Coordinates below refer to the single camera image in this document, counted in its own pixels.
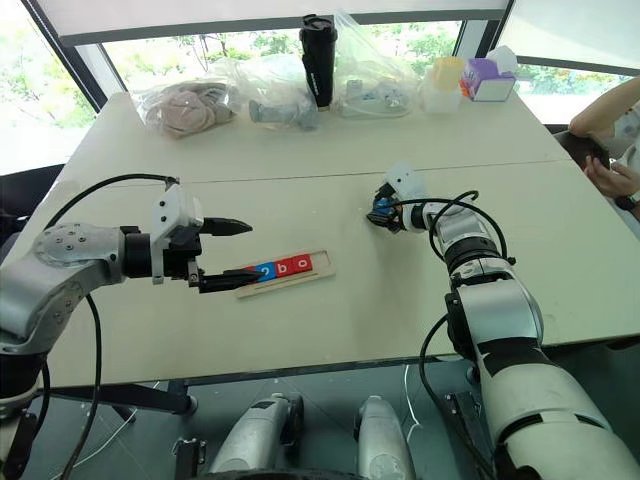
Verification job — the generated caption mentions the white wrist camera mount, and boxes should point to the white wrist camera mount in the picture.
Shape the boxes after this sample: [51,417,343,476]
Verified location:
[383,160,427,202]
[151,184,206,286]

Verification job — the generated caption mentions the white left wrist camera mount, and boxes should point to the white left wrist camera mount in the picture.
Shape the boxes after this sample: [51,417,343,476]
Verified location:
[151,184,206,286]

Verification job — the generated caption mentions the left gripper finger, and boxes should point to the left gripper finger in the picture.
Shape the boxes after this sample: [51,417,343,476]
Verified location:
[198,268,263,296]
[201,216,254,239]

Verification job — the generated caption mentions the white tissue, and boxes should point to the white tissue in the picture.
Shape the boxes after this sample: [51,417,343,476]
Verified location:
[487,44,520,74]

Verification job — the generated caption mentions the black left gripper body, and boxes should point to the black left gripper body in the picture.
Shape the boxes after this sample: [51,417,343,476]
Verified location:
[162,224,208,295]

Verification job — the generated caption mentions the black table frame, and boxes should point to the black table frame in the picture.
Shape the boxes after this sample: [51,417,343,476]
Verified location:
[47,378,199,417]

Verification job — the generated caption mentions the white roller blind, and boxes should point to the white roller blind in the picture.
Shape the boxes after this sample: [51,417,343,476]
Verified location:
[34,0,516,47]

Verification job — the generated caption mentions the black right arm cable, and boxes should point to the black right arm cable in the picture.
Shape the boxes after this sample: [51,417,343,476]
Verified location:
[398,189,516,480]

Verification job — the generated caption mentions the light wooden letter tray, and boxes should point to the light wooden letter tray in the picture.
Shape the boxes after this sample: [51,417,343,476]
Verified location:
[234,248,337,301]

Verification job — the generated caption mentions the plastic bag of beige items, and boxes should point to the plastic bag of beige items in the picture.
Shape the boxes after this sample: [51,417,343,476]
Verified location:
[134,79,239,141]

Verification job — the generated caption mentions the large clear plastic bag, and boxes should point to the large clear plastic bag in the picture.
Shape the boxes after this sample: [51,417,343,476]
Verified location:
[332,9,419,120]

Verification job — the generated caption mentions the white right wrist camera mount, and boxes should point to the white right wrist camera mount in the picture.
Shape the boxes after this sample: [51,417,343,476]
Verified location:
[383,160,427,202]

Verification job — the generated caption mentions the silver rounded left leg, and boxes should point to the silver rounded left leg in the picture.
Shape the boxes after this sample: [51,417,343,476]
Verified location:
[207,392,305,476]

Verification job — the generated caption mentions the black travel tumbler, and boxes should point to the black travel tumbler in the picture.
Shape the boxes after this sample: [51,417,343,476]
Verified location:
[298,13,340,109]

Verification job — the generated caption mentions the black window frame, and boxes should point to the black window frame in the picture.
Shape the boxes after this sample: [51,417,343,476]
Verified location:
[19,0,117,119]

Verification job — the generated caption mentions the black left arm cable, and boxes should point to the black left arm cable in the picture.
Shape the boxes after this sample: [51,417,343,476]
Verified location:
[42,173,182,480]

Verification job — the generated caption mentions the clear bag with grey tool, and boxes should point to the clear bag with grey tool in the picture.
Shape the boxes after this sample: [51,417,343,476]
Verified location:
[214,52,322,133]

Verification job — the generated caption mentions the purple tissue box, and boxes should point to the purple tissue box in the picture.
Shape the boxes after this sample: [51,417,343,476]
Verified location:
[459,57,517,104]

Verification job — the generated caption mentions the white translucent container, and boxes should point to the white translucent container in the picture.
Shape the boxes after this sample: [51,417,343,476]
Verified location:
[418,74,464,116]

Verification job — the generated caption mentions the yellow plastic cup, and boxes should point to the yellow plastic cup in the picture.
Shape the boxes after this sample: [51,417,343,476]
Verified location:
[432,55,467,92]

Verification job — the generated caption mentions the white floor cable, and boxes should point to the white floor cable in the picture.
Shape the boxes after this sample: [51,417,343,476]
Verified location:
[403,364,422,454]

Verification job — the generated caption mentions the silver rounded right leg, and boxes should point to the silver rounded right leg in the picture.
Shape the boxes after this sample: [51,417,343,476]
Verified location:
[353,395,417,480]

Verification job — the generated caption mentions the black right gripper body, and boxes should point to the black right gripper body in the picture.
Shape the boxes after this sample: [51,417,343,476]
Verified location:
[387,192,406,233]

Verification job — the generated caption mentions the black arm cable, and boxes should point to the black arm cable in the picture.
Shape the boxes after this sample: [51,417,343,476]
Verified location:
[398,189,516,480]
[42,173,182,480]

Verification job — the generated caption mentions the silver rounded leg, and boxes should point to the silver rounded leg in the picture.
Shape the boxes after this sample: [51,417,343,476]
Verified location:
[353,395,417,480]
[207,392,305,476]

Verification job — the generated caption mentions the person's hand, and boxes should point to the person's hand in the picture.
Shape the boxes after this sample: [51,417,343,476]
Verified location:
[583,155,639,200]

